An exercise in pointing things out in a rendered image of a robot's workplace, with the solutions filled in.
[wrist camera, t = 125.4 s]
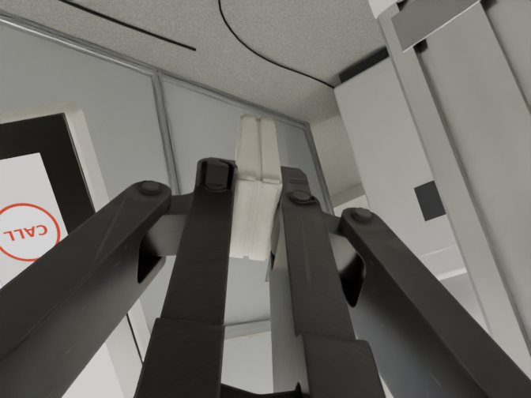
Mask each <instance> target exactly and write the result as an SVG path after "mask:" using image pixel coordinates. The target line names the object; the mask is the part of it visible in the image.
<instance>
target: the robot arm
mask: <svg viewBox="0 0 531 398"><path fill-rule="evenodd" d="M270 247H271V251H270ZM269 252H270V255H269ZM167 256H176V258H175V263H174V266H173V269H172V273H171V278H170V281H169V285H168V290H167V293H166V296H165V300H164V304H163V308H162V311H161V315H160V317H157V318H156V320H155V322H154V325H153V330H152V333H151V336H150V339H149V344H148V347H147V351H146V353H145V358H144V362H143V365H142V368H141V373H140V376H139V379H138V382H137V388H136V390H135V394H134V397H133V398H386V396H385V393H384V390H383V387H382V382H381V380H380V376H381V378H382V379H383V381H384V382H385V384H386V386H387V388H388V389H389V391H390V393H391V395H392V396H393V398H531V380H530V379H529V377H528V376H527V375H526V374H525V373H524V372H523V371H522V370H521V369H520V368H519V366H518V365H517V364H516V363H515V362H514V361H513V360H512V359H511V358H510V357H509V355H508V354H507V353H506V352H505V351H504V350H503V349H502V348H501V347H500V346H499V345H498V344H497V343H496V342H495V341H494V340H493V339H492V338H491V337H490V336H489V335H488V333H487V332H486V331H485V330H484V329H483V328H482V327H481V326H480V325H479V323H478V322H477V321H476V320H475V319H474V318H473V317H472V316H471V315H470V314H469V312H468V311H467V310H466V309H465V308H464V307H463V306H462V305H461V304H460V303H459V302H458V300H457V299H456V298H455V297H454V296H453V295H452V294H451V293H450V292H449V291H448V290H447V289H446V288H445V287H444V286H443V285H442V284H441V283H440V282H439V280H438V279H437V278H436V277H435V276H434V275H433V274H432V273H431V272H430V271H429V270H428V268H427V267H426V266H425V265H424V264H423V263H422V262H421V261H420V260H419V259H418V257H417V256H416V255H415V254H414V253H413V252H412V251H411V250H410V249H409V248H408V247H407V246H406V245H405V244H404V243H403V242H402V241H401V240H400V239H399V238H398V236H397V235H396V234H395V233H394V232H393V231H392V230H391V229H390V228H389V227H388V225H387V224H386V223H385V222H384V221H383V220H382V219H381V218H380V217H379V216H378V215H376V214H375V213H373V212H371V211H370V210H368V209H366V208H365V209H363V208H354V207H353V208H346V209H344V210H343V212H342V213H341V217H339V216H334V215H331V214H329V213H326V212H323V211H322V208H321V205H320V202H319V200H318V198H316V197H314V196H313V195H311V191H310V187H309V183H308V181H307V175H306V174H305V173H304V172H303V171H302V170H301V169H300V168H295V167H285V166H281V165H280V159H279V152H278V146H277V134H276V127H275V121H273V119H272V118H267V117H262V116H261V118H255V115H246V114H243V116H240V122H239V133H238V139H237V145H236V150H235V160H227V159H221V158H216V157H209V158H204V159H201V160H199V161H198V163H197V171H196V179H195V186H194V191H193V192H191V193H188V194H183V195H171V188H170V187H169V186H167V185H165V184H163V183H161V182H155V181H153V180H144V181H142V182H135V183H134V184H132V185H130V186H129V187H127V188H126V189H125V190H123V191H122V192H121V193H120V194H119V195H118V196H117V197H115V198H114V199H113V200H111V201H110V202H109V203H107V204H106V205H105V206H104V207H102V208H101V209H100V210H99V211H98V212H96V213H95V214H94V215H92V216H91V217H90V218H88V219H87V220H86V221H85V222H84V223H83V224H81V225H80V226H79V227H77V228H76V229H75V230H74V231H72V232H71V233H69V234H68V235H67V236H66V237H65V238H64V239H62V240H61V241H60V242H58V243H57V244H56V245H55V246H53V247H52V248H51V249H49V250H48V251H47V252H46V253H45V254H44V255H42V256H41V257H39V258H38V259H37V260H36V261H34V262H33V263H32V264H30V265H29V266H28V267H27V268H26V269H25V270H23V271H22V272H21V273H19V274H18V275H17V276H15V277H14V278H13V279H12V280H11V281H10V282H8V283H7V284H6V285H4V286H3V287H2V288H0V398H62V397H63V396H64V394H65V393H66V392H67V390H68V389H69V388H70V386H71V385H72V384H73V383H74V382H75V380H76V379H77V377H78V376H79V375H80V374H81V372H82V371H83V369H84V368H85V367H86V366H87V365H88V364H89V362H90V361H91V359H92V358H93V357H94V355H95V354H96V353H97V352H98V350H99V349H100V348H101V347H102V345H103V344H104V343H105V341H106V340H107V338H108V337H109V336H110V335H111V334H112V333H113V331H114V330H115V328H116V327H117V326H118V325H119V323H120V322H121V320H122V319H123V318H124V317H125V316H126V314H127V313H128V312H129V310H130V309H131V308H132V306H133V305H134V303H135V302H136V301H137V300H138V299H139V298H140V296H141V295H142V293H143V292H144V291H145V289H146V288H147V287H148V286H149V285H150V284H151V282H152V281H153V279H154V278H155V277H156V275H157V274H158V273H159V271H160V270H161V269H162V268H163V267H164V265H165V262H166V258H167ZM243 256H249V259H251V260H258V261H265V259H266V258H268V259H269V263H268V268H267V272H266V276H265V282H268V281H269V300H270V321H271V343H272V364H273V393H267V394H256V393H252V392H248V391H246V390H242V389H238V388H236V387H233V386H230V385H226V384H223V383H221V374H222V364H223V353H224V334H225V325H224V313H225V303H226V293H227V283H228V265H229V257H238V258H243ZM355 334H356V335H357V337H358V338H359V339H358V340H357V339H356V336H355ZM378 373H379V374H380V376H379V374H378Z"/></svg>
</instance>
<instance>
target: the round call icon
mask: <svg viewBox="0 0 531 398"><path fill-rule="evenodd" d="M64 238H65V235H64V232H63V230H62V226H61V224H60V221H59V218H58V215H57V212H56V210H55V206H54V203H53V201H52V199H51V195H50V194H49V195H45V196H41V197H34V198H29V199H25V200H21V201H14V202H10V203H5V204H0V263H1V266H2V269H3V270H5V269H9V268H16V267H20V266H24V265H30V264H32V263H33V262H34V261H36V260H37V259H38V258H39V257H41V256H42V255H44V254H45V253H46V252H47V251H48V250H49V249H51V248H52V247H53V246H55V245H56V244H57V243H58V242H60V241H61V240H62V239H64Z"/></svg>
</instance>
